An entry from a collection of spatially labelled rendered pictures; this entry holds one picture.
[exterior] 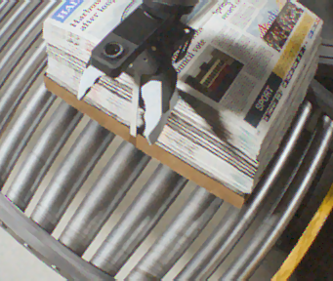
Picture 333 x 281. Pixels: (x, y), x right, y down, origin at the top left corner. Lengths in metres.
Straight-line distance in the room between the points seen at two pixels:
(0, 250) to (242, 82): 1.21
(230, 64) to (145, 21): 0.18
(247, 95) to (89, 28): 0.24
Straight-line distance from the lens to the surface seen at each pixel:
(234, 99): 1.08
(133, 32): 0.97
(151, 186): 1.31
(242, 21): 1.16
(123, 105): 1.23
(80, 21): 1.15
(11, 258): 2.13
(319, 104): 1.39
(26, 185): 1.33
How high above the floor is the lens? 2.04
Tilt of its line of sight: 68 degrees down
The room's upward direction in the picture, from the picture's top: straight up
